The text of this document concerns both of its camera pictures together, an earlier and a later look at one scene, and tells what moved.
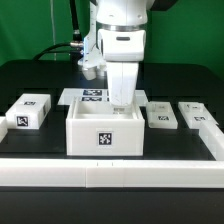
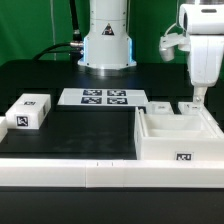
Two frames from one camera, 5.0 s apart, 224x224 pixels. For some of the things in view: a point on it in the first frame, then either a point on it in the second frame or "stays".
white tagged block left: x=28 y=112 stays
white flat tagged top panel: x=68 y=94 stays
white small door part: x=160 y=115 stays
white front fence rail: x=111 y=173 stays
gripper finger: x=119 y=110 -> x=199 y=94
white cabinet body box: x=96 y=127 -> x=177 y=136
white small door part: x=197 y=115 stays
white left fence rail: x=3 y=127 stays
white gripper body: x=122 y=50 -> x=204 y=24
